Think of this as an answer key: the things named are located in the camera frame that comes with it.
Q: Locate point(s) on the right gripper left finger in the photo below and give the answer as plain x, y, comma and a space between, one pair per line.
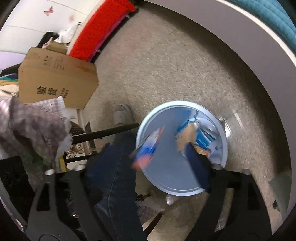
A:
62, 210

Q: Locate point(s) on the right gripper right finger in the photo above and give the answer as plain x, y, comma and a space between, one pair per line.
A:
248, 216

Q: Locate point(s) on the beige paper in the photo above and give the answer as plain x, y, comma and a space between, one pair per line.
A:
186, 136

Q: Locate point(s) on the blue white paper package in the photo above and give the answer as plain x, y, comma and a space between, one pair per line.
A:
206, 139

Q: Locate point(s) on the blue cartoon tissue pack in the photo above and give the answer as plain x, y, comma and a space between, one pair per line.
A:
143, 154

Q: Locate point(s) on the light blue trash bin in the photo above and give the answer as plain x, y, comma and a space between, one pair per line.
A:
169, 170

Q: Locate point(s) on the pink checkered tablecloth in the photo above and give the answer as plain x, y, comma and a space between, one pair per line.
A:
43, 126

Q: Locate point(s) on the person leg in jeans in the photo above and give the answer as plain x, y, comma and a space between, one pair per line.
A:
111, 173

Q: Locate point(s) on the hanging clothes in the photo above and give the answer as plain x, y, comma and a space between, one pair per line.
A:
10, 82

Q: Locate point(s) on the large cardboard box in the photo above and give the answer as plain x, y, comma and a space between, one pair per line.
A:
45, 74

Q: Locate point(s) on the grey slipper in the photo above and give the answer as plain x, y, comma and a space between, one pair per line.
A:
123, 115

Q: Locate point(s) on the white plastic bag on bench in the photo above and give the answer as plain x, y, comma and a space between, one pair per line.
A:
66, 35

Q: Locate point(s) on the red bench with white top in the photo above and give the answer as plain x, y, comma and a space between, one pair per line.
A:
97, 27

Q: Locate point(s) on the teal bed mattress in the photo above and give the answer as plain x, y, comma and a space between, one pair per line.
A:
273, 14

